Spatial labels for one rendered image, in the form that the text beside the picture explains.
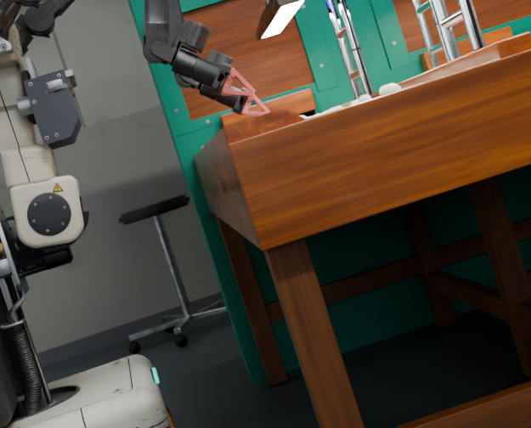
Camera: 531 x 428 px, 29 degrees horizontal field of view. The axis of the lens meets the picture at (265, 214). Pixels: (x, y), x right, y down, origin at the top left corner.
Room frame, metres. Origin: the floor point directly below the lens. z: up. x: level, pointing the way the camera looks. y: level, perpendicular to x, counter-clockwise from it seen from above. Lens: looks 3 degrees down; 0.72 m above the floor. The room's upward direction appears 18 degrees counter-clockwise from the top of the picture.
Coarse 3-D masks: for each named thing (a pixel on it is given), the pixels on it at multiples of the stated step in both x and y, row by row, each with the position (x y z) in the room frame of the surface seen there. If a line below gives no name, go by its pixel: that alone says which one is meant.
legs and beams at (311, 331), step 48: (480, 192) 2.37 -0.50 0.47; (240, 240) 3.15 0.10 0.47; (480, 240) 3.22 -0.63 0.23; (240, 288) 3.15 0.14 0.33; (288, 288) 1.48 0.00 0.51; (336, 288) 3.18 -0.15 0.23; (432, 288) 3.18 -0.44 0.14; (480, 288) 2.69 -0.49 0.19; (528, 288) 2.37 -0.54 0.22; (528, 336) 2.37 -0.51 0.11; (336, 384) 1.49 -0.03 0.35; (528, 384) 1.54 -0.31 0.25
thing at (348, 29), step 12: (336, 0) 2.74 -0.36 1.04; (336, 12) 2.89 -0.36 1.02; (348, 12) 2.74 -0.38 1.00; (336, 24) 2.88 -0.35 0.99; (348, 24) 2.73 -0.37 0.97; (336, 36) 2.89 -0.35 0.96; (348, 36) 2.74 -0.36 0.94; (348, 60) 2.89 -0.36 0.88; (360, 60) 2.73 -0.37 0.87; (348, 72) 2.89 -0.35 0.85; (360, 72) 2.74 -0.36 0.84
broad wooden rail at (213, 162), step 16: (272, 112) 1.46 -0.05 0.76; (288, 112) 1.46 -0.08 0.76; (224, 128) 1.46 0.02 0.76; (240, 128) 1.45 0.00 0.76; (256, 128) 1.46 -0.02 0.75; (272, 128) 1.46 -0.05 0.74; (208, 144) 1.99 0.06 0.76; (224, 144) 1.50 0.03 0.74; (208, 160) 2.21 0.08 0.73; (224, 160) 1.63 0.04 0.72; (208, 176) 2.48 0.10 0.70; (224, 176) 1.77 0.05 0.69; (208, 192) 2.85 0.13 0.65; (224, 192) 1.95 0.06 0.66; (240, 192) 1.48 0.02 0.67; (224, 208) 2.17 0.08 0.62; (240, 208) 1.60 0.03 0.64; (240, 224) 1.75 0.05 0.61; (256, 240) 1.48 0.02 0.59
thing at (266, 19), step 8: (272, 0) 2.67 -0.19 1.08; (280, 0) 2.50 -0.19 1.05; (288, 0) 2.50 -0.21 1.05; (296, 0) 2.51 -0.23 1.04; (304, 0) 2.55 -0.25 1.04; (264, 8) 2.98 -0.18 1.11; (272, 8) 2.62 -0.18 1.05; (264, 16) 2.84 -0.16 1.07; (272, 16) 2.68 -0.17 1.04; (264, 24) 2.85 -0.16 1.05; (264, 32) 2.97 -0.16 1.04; (280, 32) 3.10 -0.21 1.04
